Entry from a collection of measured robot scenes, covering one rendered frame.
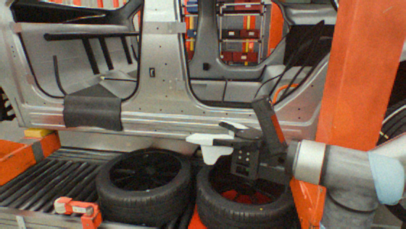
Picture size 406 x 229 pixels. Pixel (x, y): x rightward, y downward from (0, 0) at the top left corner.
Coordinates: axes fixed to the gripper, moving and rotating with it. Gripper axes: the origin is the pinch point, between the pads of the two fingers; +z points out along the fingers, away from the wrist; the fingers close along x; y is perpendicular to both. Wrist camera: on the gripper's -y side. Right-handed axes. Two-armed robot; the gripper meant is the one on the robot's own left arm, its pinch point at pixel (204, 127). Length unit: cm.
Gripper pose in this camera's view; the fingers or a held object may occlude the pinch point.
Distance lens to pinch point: 53.2
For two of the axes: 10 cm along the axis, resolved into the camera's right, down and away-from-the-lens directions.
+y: -0.6, 9.7, 2.2
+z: -8.7, -1.6, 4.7
